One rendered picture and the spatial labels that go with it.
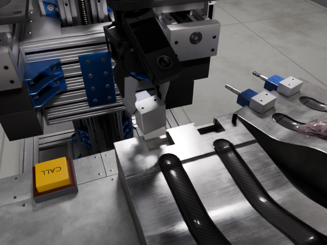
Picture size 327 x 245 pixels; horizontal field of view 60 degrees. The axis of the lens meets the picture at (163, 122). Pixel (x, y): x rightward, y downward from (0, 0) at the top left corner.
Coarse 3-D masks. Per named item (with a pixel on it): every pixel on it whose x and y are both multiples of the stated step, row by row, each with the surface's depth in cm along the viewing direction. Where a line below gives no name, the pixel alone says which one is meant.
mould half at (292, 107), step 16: (304, 80) 76; (320, 96) 71; (240, 112) 66; (256, 112) 66; (272, 112) 66; (288, 112) 66; (304, 112) 66; (320, 112) 65; (256, 128) 62; (272, 128) 62; (272, 144) 60; (288, 144) 57; (304, 144) 54; (320, 144) 53; (288, 160) 59; (304, 160) 56; (320, 160) 53; (304, 176) 57; (320, 176) 54; (320, 192) 56
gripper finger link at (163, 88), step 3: (162, 84) 51; (165, 84) 51; (168, 84) 52; (156, 87) 52; (159, 87) 51; (162, 87) 51; (165, 87) 52; (159, 90) 51; (162, 90) 52; (165, 90) 52; (159, 93) 53; (162, 93) 52; (165, 93) 53; (159, 96) 53; (162, 96) 53; (162, 99) 53
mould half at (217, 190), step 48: (144, 144) 53; (192, 144) 53; (240, 144) 54; (144, 192) 46; (240, 192) 46; (288, 192) 46; (144, 240) 42; (192, 240) 39; (240, 240) 38; (288, 240) 36
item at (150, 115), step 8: (136, 96) 56; (144, 96) 56; (152, 96) 54; (136, 104) 52; (144, 104) 52; (152, 104) 52; (160, 104) 52; (136, 112) 53; (144, 112) 51; (152, 112) 51; (160, 112) 52; (136, 120) 55; (144, 120) 52; (152, 120) 53; (160, 120) 54; (144, 128) 53; (152, 128) 54
